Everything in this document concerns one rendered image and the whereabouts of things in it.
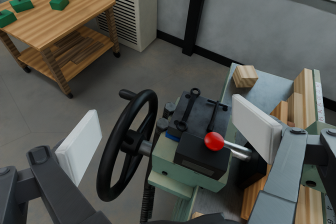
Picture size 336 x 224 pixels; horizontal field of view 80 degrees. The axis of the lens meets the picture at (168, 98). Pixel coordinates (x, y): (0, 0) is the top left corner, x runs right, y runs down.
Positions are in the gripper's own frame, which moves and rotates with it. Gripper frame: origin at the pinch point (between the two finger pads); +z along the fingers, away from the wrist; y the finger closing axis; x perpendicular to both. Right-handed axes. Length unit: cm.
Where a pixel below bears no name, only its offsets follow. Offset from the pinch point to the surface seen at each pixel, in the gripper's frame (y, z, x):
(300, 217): 19.9, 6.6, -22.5
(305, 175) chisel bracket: 17.9, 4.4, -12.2
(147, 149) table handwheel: -5.0, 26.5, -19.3
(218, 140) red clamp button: 7.6, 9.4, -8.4
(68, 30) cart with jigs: -52, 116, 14
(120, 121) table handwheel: -8.6, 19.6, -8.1
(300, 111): 30.5, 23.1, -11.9
